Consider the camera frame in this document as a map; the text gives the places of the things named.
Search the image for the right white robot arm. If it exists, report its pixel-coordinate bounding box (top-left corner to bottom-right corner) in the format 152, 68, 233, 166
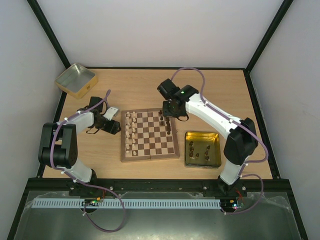
157, 79, 258, 196

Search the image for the grey slotted cable duct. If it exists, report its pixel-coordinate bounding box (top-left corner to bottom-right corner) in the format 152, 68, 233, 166
31, 198, 221, 210

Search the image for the dark chess pieces row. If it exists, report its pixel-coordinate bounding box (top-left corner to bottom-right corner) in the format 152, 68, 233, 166
158, 110, 172, 135

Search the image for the yellow tin with dark pieces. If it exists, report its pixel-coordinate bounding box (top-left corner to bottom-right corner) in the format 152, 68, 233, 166
184, 131, 222, 169

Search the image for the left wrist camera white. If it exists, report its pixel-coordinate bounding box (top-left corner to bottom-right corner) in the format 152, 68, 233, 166
103, 106, 119, 121

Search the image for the wooden chess board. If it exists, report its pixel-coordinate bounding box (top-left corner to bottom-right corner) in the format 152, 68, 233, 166
120, 108, 180, 163

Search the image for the empty yellow tin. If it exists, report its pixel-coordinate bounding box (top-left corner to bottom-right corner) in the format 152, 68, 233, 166
55, 63, 98, 99

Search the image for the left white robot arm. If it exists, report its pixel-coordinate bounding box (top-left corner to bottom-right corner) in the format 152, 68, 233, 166
38, 97, 121, 184

